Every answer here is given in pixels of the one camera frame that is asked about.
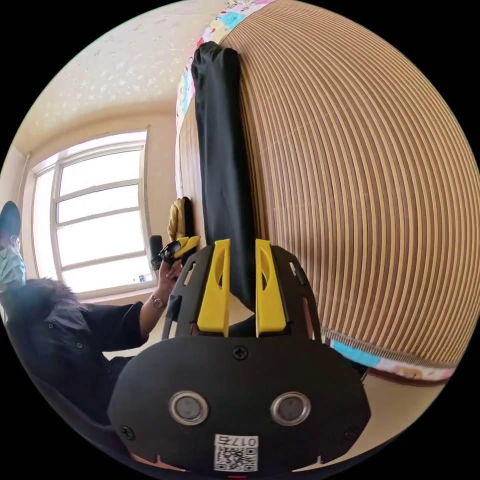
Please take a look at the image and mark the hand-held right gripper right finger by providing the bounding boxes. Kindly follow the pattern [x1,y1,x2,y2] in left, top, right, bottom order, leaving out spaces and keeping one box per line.
[255,238,290,338]

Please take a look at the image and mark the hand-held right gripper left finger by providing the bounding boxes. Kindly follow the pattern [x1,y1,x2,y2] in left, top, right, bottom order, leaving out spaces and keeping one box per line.
[197,238,232,338]

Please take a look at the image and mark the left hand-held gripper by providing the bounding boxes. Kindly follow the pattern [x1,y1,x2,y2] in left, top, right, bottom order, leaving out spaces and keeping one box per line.
[158,235,202,269]

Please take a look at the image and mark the black pants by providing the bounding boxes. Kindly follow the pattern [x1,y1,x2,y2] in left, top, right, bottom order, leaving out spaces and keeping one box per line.
[190,40,260,313]

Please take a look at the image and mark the person's left forearm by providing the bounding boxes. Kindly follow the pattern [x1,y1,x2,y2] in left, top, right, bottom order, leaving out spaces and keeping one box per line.
[139,293,169,338]

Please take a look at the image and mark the person's left hand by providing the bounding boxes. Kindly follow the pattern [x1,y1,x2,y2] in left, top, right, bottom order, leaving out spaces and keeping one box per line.
[155,259,184,302]

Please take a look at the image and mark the pile of clothes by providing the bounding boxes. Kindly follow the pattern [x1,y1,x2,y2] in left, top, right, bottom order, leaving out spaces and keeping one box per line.
[167,196,196,243]

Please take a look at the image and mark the window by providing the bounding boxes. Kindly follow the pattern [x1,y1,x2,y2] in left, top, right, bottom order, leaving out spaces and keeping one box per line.
[29,128,159,299]

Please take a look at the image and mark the person's body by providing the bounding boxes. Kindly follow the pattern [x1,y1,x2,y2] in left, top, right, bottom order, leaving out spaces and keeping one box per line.
[0,200,178,427]

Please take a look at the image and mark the bed with striped woven mat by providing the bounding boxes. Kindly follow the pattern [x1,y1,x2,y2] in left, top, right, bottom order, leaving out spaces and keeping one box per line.
[173,0,480,384]

